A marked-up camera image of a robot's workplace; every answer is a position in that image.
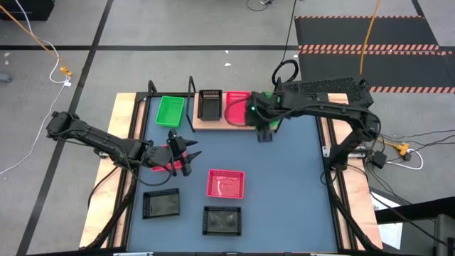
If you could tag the wooden side board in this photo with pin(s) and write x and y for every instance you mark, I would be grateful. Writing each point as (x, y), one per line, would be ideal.
(103, 199)
(359, 199)

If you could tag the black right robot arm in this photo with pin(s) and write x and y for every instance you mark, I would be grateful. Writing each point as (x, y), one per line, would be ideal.
(334, 106)

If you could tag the yellow power splitter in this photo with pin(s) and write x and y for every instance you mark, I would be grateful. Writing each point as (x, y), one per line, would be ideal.
(403, 148)

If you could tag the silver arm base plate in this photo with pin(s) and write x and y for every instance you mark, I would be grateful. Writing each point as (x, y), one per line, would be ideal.
(326, 151)

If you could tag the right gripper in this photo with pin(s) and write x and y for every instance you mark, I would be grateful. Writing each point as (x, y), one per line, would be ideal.
(264, 113)

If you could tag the white panel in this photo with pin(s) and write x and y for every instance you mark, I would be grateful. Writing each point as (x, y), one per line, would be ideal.
(389, 231)

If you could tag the black mesh computer case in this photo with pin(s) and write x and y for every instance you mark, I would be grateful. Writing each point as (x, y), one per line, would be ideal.
(320, 85)

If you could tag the black power adapter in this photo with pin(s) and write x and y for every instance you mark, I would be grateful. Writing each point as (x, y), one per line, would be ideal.
(379, 159)

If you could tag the black furniture piece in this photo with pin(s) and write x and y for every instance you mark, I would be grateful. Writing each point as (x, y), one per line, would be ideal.
(409, 211)

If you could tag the wooden shelf with black frame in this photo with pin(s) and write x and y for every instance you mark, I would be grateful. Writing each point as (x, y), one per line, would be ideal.
(213, 125)

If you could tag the red plastic slotted basket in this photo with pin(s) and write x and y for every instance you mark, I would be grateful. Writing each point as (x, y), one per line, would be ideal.
(163, 168)
(225, 185)
(234, 106)

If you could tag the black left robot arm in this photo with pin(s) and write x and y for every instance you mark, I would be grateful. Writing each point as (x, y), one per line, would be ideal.
(103, 140)

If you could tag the green plastic slotted basket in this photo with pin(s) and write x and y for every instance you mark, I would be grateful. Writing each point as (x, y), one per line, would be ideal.
(274, 124)
(170, 112)

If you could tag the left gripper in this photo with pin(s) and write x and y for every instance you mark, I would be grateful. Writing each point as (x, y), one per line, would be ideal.
(167, 156)

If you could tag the black plastic slotted basket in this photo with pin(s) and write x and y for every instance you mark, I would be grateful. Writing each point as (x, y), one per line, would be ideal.
(161, 203)
(222, 221)
(209, 106)

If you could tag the black floor mat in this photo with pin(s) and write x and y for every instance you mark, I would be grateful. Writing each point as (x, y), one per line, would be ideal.
(355, 32)

